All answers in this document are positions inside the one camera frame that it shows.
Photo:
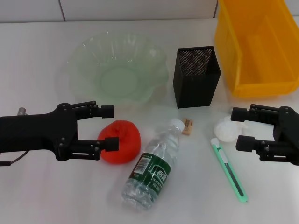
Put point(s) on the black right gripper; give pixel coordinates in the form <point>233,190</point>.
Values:
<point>290,130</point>

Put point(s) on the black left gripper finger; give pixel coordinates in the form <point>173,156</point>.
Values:
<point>112,144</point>
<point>107,111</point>

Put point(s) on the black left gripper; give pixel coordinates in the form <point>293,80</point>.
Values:
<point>35,133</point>

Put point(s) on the red-orange toy orange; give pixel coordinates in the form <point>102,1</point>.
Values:
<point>127,144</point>

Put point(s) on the white paper ball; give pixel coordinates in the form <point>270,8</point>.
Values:
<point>224,131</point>

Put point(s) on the green utility knife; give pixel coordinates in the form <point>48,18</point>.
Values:
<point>230,172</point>

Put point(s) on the clear green-label water bottle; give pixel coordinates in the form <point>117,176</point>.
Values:
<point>151,168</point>

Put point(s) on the green glass fruit plate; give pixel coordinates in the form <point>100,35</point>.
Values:
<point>116,79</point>

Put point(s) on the black mesh pen holder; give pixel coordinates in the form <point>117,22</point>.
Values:
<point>194,93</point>

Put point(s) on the small wooden clip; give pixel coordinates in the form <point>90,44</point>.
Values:
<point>188,127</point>

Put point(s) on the yellow plastic bin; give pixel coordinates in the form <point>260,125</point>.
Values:
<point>264,46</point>

